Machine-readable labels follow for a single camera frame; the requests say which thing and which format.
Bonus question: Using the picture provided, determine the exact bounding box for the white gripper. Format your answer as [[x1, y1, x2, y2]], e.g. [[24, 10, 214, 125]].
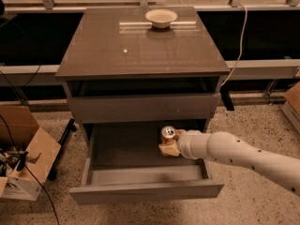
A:
[[158, 129, 206, 159]]

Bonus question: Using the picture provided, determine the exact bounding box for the orange soda can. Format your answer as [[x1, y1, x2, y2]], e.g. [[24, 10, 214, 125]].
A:
[[161, 127, 176, 143]]

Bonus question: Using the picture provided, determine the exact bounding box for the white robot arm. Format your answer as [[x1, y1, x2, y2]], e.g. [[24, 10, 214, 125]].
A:
[[158, 126, 300, 196]]

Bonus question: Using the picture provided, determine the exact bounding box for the grey top drawer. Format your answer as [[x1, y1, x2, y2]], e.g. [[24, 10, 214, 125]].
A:
[[67, 95, 218, 124]]

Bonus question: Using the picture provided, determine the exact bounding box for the open middle drawer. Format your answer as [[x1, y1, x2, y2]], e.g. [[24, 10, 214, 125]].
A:
[[70, 120, 223, 204]]

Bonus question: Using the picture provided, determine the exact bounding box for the grey drawer cabinet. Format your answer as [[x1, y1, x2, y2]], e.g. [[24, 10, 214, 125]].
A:
[[54, 6, 231, 148]]

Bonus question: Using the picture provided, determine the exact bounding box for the black stand leg right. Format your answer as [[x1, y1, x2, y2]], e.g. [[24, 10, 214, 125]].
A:
[[220, 86, 234, 112]]

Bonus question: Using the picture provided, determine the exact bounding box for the black stand leg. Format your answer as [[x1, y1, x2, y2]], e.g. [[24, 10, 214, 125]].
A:
[[220, 86, 234, 112], [48, 118, 77, 181]]

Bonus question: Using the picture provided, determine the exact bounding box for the metal window railing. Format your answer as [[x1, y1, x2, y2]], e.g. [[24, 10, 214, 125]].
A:
[[1, 0, 300, 85]]

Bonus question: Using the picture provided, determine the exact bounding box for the black stand leg left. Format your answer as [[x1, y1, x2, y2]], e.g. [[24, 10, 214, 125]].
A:
[[48, 118, 77, 181]]

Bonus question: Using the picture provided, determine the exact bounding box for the cardboard box at right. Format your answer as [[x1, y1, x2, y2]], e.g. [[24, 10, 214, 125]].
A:
[[282, 82, 300, 133]]

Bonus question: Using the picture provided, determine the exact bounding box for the white bowl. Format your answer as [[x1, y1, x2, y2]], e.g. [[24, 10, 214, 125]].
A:
[[145, 9, 177, 29]]

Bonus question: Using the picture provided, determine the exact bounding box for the open cardboard box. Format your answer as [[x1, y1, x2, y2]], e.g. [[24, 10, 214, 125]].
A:
[[0, 106, 60, 201]]

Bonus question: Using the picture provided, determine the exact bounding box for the white cable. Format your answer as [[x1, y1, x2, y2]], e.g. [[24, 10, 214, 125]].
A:
[[220, 3, 248, 87]]

